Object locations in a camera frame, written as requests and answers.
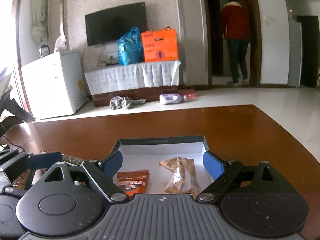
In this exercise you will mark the orange snack packet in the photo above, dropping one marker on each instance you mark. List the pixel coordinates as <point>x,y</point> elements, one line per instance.
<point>134,182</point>

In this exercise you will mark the tan pastry packet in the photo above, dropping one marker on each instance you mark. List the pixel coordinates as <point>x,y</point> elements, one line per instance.
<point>183,178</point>

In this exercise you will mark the grey crumpled cloth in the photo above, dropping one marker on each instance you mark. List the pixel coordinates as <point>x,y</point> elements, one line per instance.
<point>119,102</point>

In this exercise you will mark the orange cardboard box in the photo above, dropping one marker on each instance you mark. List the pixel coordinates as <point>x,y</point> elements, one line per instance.
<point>160,45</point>

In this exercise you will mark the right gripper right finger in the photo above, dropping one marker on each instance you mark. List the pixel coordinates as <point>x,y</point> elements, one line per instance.
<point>224,174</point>

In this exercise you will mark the grey refrigerator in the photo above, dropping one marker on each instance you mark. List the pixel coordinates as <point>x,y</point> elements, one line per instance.
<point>295,61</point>

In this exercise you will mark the kettle on freezer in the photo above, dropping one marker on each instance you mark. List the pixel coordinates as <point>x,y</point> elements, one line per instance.
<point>44,50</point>

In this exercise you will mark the black wall television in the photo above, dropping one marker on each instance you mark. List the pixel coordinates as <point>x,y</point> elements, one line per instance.
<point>111,24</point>

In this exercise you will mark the purple white detergent bottle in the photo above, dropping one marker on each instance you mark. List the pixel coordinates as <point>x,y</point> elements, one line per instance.
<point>172,98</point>

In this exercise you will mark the black office chair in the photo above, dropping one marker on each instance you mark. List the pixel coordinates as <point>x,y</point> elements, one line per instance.
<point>19,115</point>

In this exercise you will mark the white chest freezer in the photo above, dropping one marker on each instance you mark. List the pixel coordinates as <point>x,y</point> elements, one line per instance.
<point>54,85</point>

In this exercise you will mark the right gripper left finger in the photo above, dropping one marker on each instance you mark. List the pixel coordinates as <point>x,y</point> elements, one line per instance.
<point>100,175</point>

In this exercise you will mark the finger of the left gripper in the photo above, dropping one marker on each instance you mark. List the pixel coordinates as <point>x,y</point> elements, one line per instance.
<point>43,160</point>

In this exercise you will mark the grey shallow cardboard box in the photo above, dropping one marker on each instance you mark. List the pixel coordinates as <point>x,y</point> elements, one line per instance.
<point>146,153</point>

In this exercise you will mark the white cloth covered cabinet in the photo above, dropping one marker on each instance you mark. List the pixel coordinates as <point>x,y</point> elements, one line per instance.
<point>137,81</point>

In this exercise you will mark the person in red jacket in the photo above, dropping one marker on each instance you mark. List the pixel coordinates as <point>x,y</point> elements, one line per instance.
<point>235,29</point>

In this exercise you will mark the brown snack packets pile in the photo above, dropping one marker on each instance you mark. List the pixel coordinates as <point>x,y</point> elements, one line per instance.
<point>73,161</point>

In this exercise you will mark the blue plastic bag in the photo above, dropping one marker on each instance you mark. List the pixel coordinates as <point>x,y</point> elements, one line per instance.
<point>130,48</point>

